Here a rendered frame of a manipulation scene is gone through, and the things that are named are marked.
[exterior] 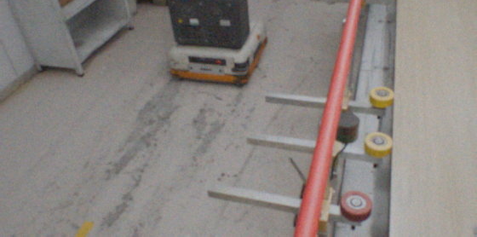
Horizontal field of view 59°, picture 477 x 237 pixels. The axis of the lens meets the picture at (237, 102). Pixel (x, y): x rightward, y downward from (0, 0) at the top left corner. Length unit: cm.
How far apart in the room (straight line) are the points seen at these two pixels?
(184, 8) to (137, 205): 140
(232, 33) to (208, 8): 24
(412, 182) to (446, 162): 13
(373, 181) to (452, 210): 47
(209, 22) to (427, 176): 211
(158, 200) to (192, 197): 20
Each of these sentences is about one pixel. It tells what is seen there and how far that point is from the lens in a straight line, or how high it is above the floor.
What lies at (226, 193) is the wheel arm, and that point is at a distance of 123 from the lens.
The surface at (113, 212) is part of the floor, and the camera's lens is 246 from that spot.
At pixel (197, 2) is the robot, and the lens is 299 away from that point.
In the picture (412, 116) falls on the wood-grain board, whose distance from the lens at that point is 145.
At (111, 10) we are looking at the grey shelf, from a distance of 438.
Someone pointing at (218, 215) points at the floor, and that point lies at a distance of 229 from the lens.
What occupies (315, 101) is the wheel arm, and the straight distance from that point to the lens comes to 156.
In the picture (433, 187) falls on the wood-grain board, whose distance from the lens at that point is 123.
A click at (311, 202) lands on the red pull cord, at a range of 17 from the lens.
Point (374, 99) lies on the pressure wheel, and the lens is 150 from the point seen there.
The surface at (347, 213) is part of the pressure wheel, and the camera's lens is 113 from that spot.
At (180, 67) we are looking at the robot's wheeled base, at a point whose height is 14.
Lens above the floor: 177
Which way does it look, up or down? 36 degrees down
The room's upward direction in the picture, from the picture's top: 6 degrees counter-clockwise
